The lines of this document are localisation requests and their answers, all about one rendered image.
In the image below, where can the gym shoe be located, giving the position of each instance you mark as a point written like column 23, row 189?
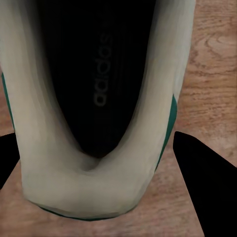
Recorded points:
column 92, row 88

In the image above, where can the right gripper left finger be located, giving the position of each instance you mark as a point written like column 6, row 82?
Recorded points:
column 9, row 156

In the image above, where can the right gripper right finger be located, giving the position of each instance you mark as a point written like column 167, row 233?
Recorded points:
column 212, row 184

